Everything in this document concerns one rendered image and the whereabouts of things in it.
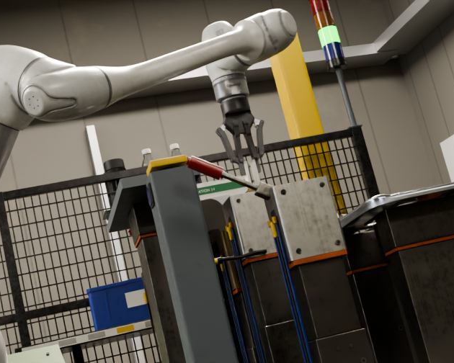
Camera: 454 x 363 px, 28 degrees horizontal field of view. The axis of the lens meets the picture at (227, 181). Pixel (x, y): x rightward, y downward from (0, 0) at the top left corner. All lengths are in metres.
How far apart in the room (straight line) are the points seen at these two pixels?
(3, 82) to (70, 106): 0.17
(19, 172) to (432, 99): 2.28
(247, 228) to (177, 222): 0.21
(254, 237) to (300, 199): 0.26
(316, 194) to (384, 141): 3.85
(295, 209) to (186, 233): 0.18
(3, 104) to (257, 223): 0.72
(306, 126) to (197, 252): 1.86
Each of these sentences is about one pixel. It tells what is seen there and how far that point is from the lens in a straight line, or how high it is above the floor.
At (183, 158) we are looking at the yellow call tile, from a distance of 1.45.
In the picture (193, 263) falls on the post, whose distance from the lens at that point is 1.40.
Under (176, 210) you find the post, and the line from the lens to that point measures 1.42.
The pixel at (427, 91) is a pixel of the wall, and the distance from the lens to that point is 5.20.
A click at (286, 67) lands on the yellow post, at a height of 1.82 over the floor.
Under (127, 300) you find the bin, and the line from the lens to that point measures 2.75.
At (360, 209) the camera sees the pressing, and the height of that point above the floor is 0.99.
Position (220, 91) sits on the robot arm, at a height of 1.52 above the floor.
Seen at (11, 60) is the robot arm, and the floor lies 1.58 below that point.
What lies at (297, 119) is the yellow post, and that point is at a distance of 3.22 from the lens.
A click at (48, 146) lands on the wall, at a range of 4.69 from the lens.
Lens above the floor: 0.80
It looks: 12 degrees up
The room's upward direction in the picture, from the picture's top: 14 degrees counter-clockwise
